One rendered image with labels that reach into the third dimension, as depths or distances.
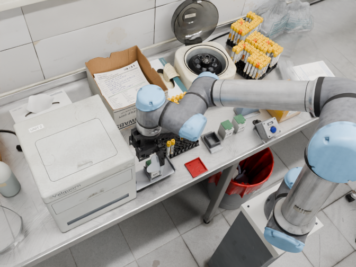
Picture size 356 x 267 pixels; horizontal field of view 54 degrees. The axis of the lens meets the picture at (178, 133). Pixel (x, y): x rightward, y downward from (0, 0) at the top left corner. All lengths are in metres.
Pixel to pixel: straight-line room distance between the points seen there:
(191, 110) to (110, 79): 0.69
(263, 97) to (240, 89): 0.07
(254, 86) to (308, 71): 0.95
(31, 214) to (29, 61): 0.59
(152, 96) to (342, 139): 0.46
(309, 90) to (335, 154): 0.20
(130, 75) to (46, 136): 0.58
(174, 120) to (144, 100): 0.09
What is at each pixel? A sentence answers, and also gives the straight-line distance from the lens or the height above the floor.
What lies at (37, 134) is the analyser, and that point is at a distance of 1.11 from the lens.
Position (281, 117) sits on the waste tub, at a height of 0.92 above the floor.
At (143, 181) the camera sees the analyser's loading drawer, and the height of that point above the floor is 0.92.
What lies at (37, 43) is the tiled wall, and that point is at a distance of 1.46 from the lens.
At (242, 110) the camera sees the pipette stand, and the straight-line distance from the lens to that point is 1.50.
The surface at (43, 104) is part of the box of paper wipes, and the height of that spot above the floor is 0.95.
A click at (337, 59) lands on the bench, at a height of 0.88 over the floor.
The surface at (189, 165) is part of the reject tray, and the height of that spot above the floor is 0.88.
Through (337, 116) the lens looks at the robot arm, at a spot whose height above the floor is 1.55.
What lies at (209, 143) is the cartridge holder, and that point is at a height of 0.91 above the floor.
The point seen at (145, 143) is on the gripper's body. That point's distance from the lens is 1.06.
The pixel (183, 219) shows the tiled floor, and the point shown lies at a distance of 2.21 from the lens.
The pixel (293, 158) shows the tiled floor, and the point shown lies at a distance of 2.61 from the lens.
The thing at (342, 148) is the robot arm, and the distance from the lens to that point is 0.71.
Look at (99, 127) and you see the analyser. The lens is 1.09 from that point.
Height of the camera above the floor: 2.06
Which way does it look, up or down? 56 degrees down
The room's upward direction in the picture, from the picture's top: 9 degrees clockwise
